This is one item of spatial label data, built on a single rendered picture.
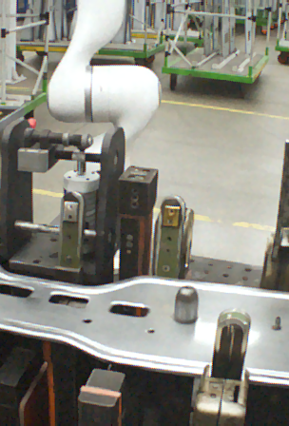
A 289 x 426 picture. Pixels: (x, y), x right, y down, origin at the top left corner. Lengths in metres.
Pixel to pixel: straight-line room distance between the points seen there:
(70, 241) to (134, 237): 0.11
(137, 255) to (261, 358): 0.34
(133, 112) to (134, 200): 0.32
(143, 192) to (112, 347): 0.30
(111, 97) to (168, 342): 0.61
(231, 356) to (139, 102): 0.71
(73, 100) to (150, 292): 0.50
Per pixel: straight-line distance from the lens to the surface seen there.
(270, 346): 0.85
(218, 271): 1.68
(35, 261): 1.11
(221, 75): 6.98
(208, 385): 0.69
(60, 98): 1.31
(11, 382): 0.97
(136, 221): 1.05
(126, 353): 0.81
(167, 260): 1.01
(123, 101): 1.30
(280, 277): 1.00
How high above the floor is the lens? 1.46
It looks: 22 degrees down
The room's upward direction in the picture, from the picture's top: 3 degrees clockwise
